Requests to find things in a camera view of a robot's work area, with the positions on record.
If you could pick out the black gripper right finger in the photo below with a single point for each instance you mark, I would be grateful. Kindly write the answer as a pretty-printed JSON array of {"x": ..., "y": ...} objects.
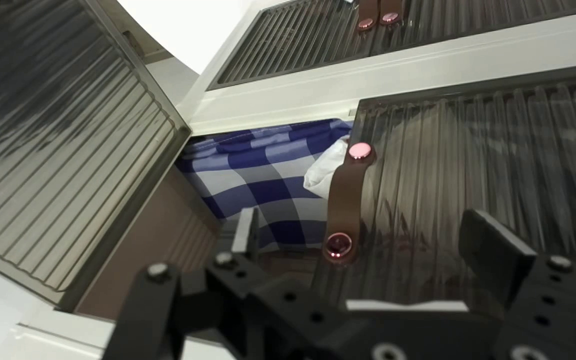
[{"x": 494, "y": 253}]

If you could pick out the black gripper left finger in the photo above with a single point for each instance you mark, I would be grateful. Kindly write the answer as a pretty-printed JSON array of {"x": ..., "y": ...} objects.
[{"x": 243, "y": 230}]

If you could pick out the white three-tier cabinet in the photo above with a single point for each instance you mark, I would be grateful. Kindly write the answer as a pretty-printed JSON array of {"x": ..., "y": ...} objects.
[{"x": 401, "y": 73}]

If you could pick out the blue white plaid cloth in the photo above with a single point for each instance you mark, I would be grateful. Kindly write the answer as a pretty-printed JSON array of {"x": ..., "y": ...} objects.
[{"x": 260, "y": 173}]

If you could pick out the plain white cloth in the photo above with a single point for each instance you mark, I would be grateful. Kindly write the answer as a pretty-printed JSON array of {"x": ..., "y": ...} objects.
[{"x": 320, "y": 176}]

